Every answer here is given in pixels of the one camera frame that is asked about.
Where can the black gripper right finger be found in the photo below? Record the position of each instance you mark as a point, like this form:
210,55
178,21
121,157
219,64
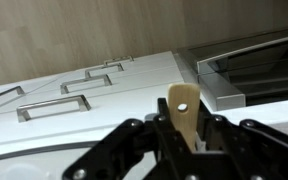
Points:
227,143

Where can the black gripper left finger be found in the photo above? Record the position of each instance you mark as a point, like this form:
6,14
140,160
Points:
164,140

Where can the wooden spatula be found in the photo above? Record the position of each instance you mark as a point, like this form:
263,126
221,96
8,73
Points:
184,126

